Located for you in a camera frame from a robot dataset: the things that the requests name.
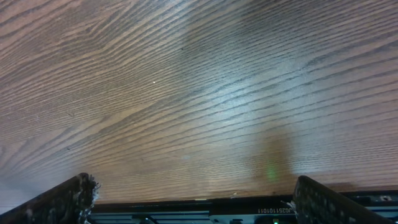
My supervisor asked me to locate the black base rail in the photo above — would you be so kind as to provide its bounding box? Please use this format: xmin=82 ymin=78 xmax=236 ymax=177
xmin=86 ymin=186 xmax=398 ymax=224

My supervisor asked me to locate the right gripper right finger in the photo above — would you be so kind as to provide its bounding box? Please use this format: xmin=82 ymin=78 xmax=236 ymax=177
xmin=292 ymin=175 xmax=394 ymax=224

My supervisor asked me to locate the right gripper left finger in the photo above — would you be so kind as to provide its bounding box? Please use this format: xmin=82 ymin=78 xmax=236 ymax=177
xmin=1 ymin=173 xmax=100 ymax=224

